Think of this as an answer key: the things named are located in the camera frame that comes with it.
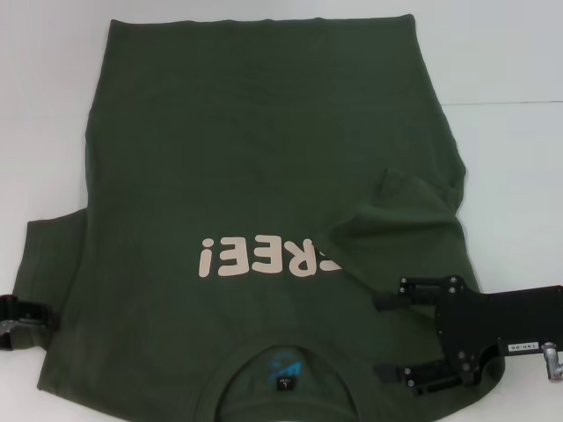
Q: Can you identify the dark green printed t-shirt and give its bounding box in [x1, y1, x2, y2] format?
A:
[11, 14, 511, 422]

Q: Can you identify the silver elbow cable connector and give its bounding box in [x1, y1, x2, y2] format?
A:
[539, 340, 563, 382]

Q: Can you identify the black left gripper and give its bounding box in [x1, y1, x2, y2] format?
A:
[0, 293, 61, 353]

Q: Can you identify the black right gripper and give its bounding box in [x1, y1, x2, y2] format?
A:
[372, 274, 563, 391]

